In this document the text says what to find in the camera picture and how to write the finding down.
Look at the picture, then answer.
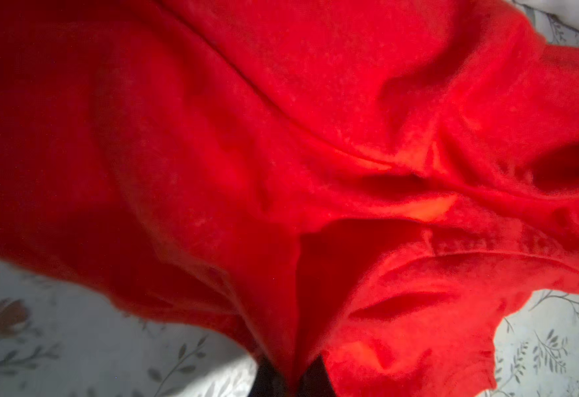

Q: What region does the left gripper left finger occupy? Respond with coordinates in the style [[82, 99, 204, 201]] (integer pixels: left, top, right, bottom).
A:
[[248, 359, 287, 397]]

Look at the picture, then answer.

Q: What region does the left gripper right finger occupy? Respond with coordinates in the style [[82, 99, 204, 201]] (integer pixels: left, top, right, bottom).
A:
[[297, 356, 337, 397]]

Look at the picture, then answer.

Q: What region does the red t shirt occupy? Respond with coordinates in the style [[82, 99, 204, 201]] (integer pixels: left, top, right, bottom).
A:
[[0, 0, 579, 397]]

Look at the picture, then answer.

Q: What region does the floral table cloth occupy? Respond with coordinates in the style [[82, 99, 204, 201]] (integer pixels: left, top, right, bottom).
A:
[[0, 0, 579, 397]]

